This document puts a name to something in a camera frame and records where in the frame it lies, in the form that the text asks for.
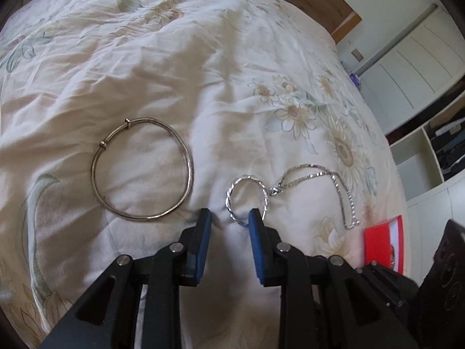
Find wooden headboard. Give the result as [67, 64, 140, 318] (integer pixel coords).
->
[251, 0, 364, 44]

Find white shelving unit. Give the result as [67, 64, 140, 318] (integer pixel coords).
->
[387, 91, 465, 288]

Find thin silver bangle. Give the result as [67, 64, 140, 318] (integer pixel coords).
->
[91, 117, 195, 221]

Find twisted silver hoop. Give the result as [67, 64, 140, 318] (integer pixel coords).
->
[226, 175, 271, 225]

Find silver chain necklace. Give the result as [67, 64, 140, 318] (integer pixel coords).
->
[269, 163, 361, 230]

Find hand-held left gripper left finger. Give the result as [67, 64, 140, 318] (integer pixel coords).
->
[38, 208, 213, 349]

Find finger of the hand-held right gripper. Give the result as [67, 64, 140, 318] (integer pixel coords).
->
[356, 261, 419, 311]

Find dark hanging clothes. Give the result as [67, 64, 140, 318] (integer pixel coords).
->
[429, 91, 465, 180]

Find red cardboard box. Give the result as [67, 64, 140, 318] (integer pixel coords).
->
[363, 215, 405, 274]

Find white wardrobe door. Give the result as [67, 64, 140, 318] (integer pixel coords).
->
[358, 3, 465, 133]

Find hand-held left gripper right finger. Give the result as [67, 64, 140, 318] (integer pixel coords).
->
[248, 208, 418, 349]

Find floral cream bed blanket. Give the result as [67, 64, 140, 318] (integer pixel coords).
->
[0, 0, 411, 349]

